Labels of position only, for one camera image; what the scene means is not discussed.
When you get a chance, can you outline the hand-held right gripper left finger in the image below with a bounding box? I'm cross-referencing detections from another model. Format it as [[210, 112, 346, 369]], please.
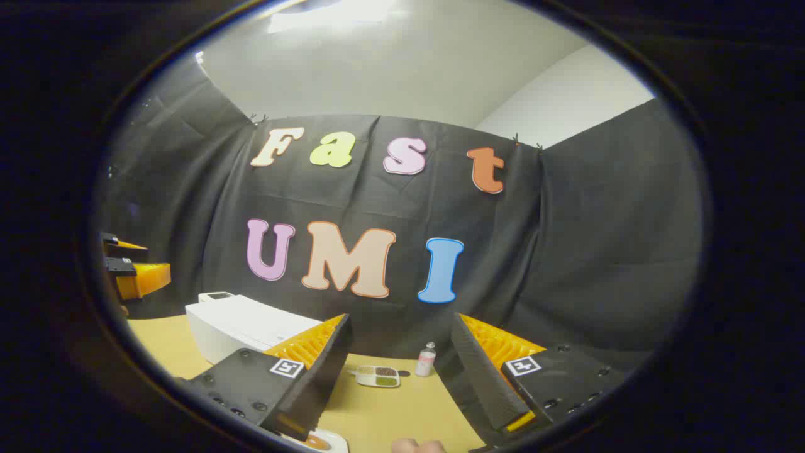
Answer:
[[182, 313, 353, 442]]

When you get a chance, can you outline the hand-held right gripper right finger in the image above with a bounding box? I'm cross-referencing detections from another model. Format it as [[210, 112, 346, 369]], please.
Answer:
[[450, 313, 627, 435]]

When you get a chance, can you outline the white microwave oven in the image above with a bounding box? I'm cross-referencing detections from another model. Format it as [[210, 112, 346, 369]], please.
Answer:
[[185, 294, 323, 366]]

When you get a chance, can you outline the white plate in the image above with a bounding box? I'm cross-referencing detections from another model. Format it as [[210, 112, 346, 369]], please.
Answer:
[[280, 428, 350, 453]]

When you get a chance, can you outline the white divided dish with beans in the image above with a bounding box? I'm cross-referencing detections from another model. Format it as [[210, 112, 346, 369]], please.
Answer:
[[355, 365, 402, 389]]

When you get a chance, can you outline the small clear bottle pink label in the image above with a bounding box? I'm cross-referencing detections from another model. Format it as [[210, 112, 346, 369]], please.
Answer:
[[415, 342, 437, 378]]

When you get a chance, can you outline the black backdrop cloth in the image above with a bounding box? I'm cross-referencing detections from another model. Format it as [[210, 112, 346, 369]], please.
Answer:
[[97, 57, 705, 378]]

